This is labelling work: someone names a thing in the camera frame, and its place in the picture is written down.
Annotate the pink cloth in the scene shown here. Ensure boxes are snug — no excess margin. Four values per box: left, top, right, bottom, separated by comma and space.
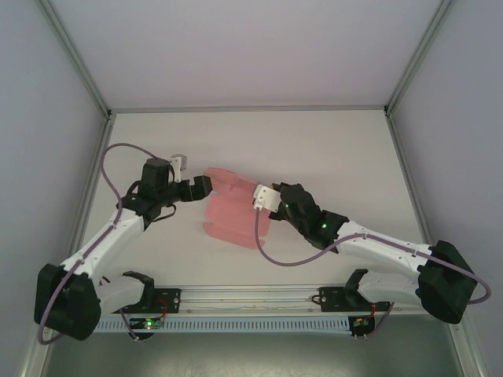
202, 167, 273, 251

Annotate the circuit board with green light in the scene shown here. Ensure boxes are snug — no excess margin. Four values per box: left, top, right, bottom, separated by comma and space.
129, 318, 166, 331

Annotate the aluminium table side rail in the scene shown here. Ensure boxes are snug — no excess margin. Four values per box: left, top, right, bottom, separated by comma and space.
23, 113, 116, 377
387, 113, 494, 377

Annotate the aluminium frame back bar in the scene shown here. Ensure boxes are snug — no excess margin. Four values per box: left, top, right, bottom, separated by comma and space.
108, 104, 390, 115

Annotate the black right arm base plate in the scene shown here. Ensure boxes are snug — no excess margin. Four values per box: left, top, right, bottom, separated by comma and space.
318, 286, 390, 314

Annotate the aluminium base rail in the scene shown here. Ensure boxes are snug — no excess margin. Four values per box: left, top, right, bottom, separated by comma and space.
100, 288, 428, 316

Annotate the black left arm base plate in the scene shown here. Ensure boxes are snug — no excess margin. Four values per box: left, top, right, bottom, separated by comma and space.
151, 288, 182, 315

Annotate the white slotted cable duct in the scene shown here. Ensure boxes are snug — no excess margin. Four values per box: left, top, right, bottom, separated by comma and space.
95, 316, 352, 335

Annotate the short purple base cable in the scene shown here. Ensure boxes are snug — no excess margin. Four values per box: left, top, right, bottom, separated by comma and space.
119, 308, 141, 341
367, 302, 395, 339

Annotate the aluminium frame post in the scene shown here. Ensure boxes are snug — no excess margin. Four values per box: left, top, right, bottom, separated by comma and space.
42, 0, 116, 121
384, 0, 453, 119

